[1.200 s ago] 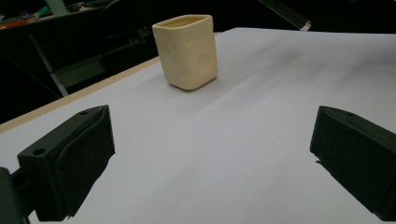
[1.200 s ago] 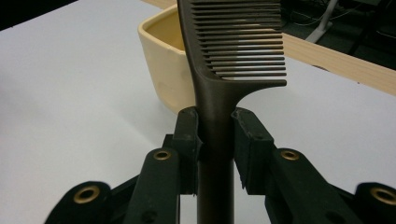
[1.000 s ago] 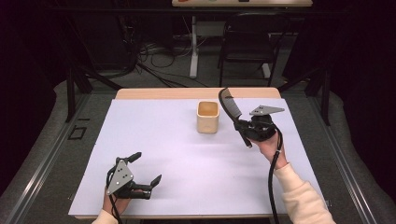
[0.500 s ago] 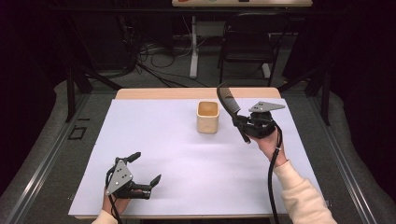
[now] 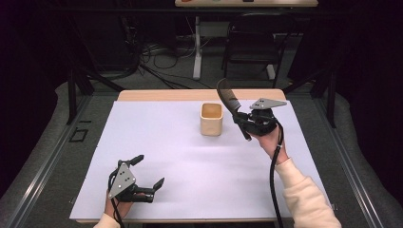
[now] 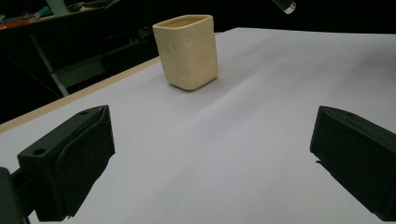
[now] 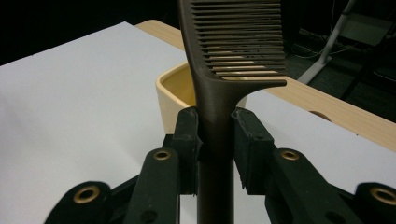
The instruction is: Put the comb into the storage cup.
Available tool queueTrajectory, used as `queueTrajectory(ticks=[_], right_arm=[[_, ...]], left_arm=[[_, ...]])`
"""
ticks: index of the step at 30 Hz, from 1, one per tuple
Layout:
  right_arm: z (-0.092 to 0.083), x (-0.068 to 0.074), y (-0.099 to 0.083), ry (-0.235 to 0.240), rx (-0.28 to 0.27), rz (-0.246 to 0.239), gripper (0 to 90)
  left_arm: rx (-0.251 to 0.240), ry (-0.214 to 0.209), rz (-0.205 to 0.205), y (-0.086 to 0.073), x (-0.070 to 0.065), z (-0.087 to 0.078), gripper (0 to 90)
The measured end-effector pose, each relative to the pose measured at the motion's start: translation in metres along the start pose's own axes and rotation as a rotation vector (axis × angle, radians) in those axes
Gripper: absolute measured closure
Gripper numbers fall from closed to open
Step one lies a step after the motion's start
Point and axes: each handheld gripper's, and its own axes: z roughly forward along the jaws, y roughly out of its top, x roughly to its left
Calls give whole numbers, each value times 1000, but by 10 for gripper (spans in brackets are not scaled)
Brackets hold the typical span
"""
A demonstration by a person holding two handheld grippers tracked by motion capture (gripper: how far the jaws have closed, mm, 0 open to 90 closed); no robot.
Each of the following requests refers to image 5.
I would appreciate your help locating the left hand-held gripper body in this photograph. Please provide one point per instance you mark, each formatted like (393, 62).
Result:
(122, 180)

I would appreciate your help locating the white table mat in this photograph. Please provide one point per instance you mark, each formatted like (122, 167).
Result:
(158, 142)

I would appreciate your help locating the person's right hand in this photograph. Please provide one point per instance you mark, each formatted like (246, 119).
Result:
(272, 145)

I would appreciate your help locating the light wooden table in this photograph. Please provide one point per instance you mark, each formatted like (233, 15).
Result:
(177, 94)

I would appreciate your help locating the aluminium floor rail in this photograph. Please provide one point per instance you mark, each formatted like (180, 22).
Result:
(47, 167)
(345, 164)

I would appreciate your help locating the grey box under desk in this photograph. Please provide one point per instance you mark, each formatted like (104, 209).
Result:
(215, 29)

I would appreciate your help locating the person's left hand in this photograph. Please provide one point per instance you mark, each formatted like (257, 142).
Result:
(118, 209)

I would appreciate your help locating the black folding chair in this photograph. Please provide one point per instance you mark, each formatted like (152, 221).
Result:
(253, 44)

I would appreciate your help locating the white desk leg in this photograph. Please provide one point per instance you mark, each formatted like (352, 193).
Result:
(271, 71)
(197, 53)

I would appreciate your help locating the black metal stand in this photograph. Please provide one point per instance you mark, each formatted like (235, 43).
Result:
(72, 95)
(331, 98)

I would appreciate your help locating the beige square cup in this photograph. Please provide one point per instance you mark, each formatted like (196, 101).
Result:
(211, 125)

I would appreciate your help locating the background wooden desk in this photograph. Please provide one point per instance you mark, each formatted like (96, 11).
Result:
(278, 3)

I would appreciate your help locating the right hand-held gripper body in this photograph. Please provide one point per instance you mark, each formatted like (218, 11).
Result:
(264, 122)

